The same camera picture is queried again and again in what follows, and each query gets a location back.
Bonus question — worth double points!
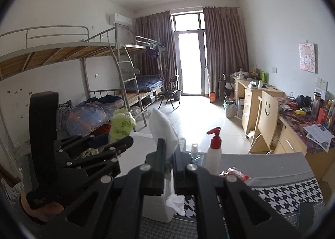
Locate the person's left hand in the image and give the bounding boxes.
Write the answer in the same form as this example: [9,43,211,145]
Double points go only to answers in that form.
[20,190,64,225]

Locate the wooden desk row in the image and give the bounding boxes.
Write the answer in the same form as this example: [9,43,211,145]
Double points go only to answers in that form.
[273,95,335,182]

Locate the white air conditioner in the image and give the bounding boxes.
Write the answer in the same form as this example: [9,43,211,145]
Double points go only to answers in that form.
[109,13,133,26]

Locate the light wooden desk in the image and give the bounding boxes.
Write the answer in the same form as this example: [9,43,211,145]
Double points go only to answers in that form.
[230,74,286,135]

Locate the row of toiletry bottles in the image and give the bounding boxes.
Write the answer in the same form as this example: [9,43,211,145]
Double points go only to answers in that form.
[323,99,335,132]

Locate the hanging dark clothes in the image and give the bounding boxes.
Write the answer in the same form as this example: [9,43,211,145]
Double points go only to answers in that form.
[145,42,168,72]

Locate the white trash bin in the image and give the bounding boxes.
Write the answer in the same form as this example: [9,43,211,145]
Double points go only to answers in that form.
[224,99,237,118]

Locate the printed paper sheets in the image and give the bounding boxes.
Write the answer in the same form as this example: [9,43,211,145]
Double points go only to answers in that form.
[303,123,335,152]

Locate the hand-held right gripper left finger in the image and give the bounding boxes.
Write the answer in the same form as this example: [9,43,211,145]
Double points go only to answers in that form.
[47,138,166,239]

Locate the white foam sheet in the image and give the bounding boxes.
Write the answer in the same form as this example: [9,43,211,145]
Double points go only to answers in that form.
[149,108,181,161]

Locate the blue plaid quilt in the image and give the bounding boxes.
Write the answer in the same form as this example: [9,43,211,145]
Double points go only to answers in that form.
[56,95,125,132]

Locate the houndstooth patterned blanket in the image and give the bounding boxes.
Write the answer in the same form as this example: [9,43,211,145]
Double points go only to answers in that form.
[139,151,326,239]

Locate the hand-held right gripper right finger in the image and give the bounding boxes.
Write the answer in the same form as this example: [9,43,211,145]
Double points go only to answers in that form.
[173,148,314,239]

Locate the white pump bottle red top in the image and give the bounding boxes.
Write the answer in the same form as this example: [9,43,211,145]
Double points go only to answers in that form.
[204,127,223,177]

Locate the clear water bottle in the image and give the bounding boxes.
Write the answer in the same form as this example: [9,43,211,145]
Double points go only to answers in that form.
[311,89,322,118]

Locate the small clear spray bottle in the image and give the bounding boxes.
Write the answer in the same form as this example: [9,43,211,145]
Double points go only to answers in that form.
[189,143,201,165]

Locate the yellow-green soft packet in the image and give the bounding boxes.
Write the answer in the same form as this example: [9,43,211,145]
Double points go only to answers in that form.
[108,109,137,145]

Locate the wooden chair smiley face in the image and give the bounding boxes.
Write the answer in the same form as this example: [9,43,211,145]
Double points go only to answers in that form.
[247,90,279,155]

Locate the red snack wrapper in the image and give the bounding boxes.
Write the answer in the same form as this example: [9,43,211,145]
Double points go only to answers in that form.
[218,167,251,183]

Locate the white tissue wad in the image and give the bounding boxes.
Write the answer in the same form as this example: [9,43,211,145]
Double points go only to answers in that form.
[165,194,186,216]

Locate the white foam box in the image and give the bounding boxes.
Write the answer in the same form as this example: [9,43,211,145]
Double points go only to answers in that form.
[115,131,187,224]

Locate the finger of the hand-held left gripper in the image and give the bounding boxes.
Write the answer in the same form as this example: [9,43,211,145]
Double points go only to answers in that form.
[54,134,111,160]
[65,135,134,180]

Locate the grey metal bunk bed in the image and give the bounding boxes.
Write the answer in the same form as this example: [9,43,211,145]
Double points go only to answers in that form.
[0,25,147,136]
[115,23,168,114]

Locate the black folding chair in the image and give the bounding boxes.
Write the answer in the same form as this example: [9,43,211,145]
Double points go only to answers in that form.
[158,74,182,110]

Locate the blue checked mattress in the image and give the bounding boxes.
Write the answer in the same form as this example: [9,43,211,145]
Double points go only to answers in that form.
[124,74,165,92]

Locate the brown curtain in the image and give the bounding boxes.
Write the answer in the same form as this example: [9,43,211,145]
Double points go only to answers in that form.
[135,10,179,93]
[203,6,249,96]

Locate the glass balcony door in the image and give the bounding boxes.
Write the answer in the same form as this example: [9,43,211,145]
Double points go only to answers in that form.
[170,12,209,97]

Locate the wall poster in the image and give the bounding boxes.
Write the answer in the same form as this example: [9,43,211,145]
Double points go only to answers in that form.
[298,42,319,74]

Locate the black headphones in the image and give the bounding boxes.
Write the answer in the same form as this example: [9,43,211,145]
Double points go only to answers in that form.
[297,94,312,107]

